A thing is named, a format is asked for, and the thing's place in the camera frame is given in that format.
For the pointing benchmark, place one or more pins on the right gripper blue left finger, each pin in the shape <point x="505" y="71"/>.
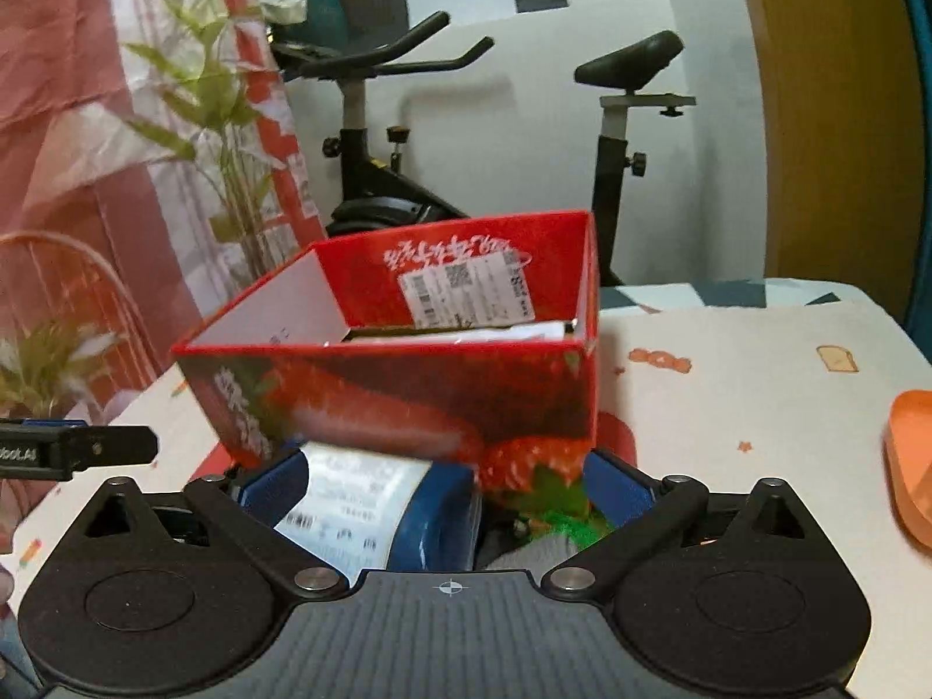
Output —
<point x="271" y="491"/>

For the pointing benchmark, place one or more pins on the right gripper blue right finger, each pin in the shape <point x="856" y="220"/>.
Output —
<point x="621" y="492"/>

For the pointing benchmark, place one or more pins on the blue parcel with white label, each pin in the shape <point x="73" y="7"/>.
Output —
<point x="366" y="511"/>

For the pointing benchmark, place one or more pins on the red strawberry cardboard box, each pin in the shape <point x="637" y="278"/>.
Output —
<point x="436" y="341"/>

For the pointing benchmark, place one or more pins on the orange plastic object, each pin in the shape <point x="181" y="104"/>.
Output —
<point x="908" y="452"/>

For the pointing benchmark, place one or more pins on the green artificial plant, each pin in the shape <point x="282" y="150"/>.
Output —
<point x="211" y="125"/>

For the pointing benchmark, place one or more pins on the wooden door frame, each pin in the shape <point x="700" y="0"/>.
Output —
<point x="845" y="139"/>

